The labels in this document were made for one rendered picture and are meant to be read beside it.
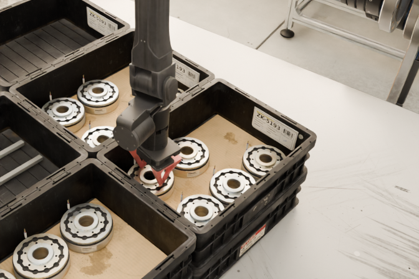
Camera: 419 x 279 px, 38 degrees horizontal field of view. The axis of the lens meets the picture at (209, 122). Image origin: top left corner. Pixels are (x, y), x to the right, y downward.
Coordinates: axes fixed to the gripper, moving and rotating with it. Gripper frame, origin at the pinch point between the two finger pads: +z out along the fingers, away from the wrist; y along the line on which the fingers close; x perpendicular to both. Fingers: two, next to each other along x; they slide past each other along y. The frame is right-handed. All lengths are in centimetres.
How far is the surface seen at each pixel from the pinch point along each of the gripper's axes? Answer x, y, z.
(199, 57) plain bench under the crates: 55, -42, 17
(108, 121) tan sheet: 5.5, -23.0, 4.3
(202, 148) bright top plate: 14.5, 0.6, 1.0
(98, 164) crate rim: -10.9, -4.2, -5.8
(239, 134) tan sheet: 27.2, 0.4, 3.8
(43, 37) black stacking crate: 13, -63, 5
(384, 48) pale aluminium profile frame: 195, -46, 72
